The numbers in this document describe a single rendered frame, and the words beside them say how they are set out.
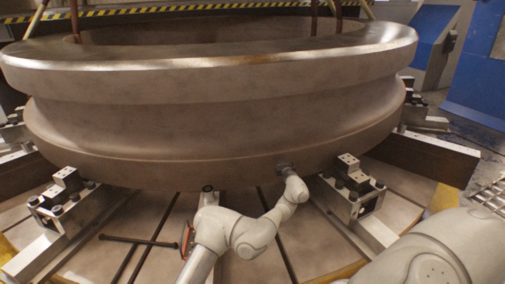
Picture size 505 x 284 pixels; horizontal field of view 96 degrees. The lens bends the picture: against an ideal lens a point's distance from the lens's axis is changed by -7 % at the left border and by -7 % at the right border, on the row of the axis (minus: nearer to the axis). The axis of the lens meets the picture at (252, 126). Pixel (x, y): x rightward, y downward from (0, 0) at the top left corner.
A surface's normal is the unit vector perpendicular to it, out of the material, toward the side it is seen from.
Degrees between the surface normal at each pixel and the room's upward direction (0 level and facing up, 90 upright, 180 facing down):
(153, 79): 90
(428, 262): 27
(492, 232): 20
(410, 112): 90
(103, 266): 0
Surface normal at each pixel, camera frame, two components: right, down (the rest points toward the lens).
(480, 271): 0.13, -0.27
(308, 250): -0.02, -0.89
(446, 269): -0.07, -0.59
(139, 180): -0.14, 0.46
